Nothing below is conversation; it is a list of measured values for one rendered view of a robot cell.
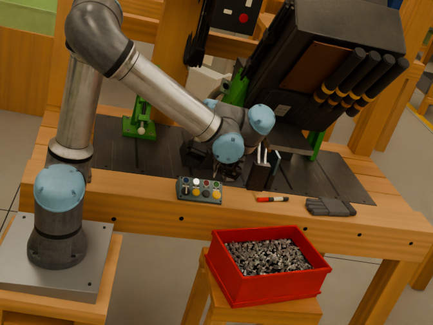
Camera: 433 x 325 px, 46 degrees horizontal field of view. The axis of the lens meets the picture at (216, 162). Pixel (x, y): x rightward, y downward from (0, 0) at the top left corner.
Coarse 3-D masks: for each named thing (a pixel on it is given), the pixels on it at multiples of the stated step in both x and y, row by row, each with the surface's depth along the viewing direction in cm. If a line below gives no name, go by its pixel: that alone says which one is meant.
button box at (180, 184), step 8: (176, 184) 172; (184, 184) 168; (192, 184) 169; (200, 184) 170; (192, 192) 167; (200, 192) 169; (184, 200) 167; (192, 200) 167; (200, 200) 168; (208, 200) 168; (216, 200) 169
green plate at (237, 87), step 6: (240, 72) 180; (234, 78) 184; (246, 78) 174; (234, 84) 182; (240, 84) 176; (246, 84) 174; (234, 90) 179; (240, 90) 174; (246, 90) 176; (228, 96) 182; (234, 96) 177; (240, 96) 177; (228, 102) 180; (234, 102) 176; (240, 102) 178
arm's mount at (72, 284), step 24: (24, 216) 142; (24, 240) 135; (96, 240) 140; (0, 264) 126; (24, 264) 128; (96, 264) 132; (0, 288) 123; (24, 288) 123; (48, 288) 123; (72, 288) 124; (96, 288) 125
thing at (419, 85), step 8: (432, 40) 630; (432, 48) 635; (424, 56) 641; (424, 64) 645; (424, 72) 652; (424, 80) 627; (432, 80) 616; (424, 88) 625; (432, 88) 615; (432, 96) 620; (424, 104) 625; (432, 104) 621; (424, 112) 630
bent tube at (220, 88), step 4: (224, 80) 183; (228, 80) 183; (220, 84) 182; (224, 84) 185; (228, 84) 183; (216, 88) 186; (220, 88) 181; (224, 88) 186; (228, 88) 183; (212, 92) 189; (216, 92) 186; (220, 92) 185; (224, 92) 182; (228, 92) 182; (208, 96) 191; (212, 96) 189; (216, 96) 189; (196, 140) 187
